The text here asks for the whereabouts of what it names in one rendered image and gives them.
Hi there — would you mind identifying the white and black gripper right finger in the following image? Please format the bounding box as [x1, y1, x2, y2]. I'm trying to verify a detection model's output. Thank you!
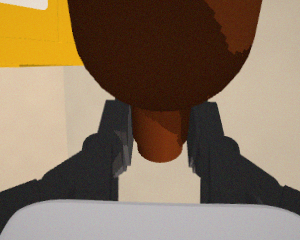
[187, 101, 300, 216]

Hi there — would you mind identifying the yellow crate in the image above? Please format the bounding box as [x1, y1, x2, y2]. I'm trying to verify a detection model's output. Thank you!
[0, 0, 83, 67]

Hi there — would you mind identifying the brown glass bottle with green label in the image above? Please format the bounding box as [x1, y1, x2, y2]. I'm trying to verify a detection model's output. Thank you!
[67, 0, 263, 163]

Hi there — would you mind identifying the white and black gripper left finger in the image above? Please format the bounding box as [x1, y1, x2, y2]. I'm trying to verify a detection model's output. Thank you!
[0, 99, 134, 235]

